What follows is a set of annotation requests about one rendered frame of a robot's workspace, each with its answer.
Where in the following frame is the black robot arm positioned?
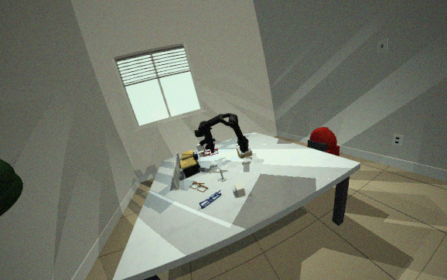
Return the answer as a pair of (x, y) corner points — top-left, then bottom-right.
(194, 113), (249, 152)

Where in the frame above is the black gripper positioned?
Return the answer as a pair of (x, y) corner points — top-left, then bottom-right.
(205, 135), (215, 153)

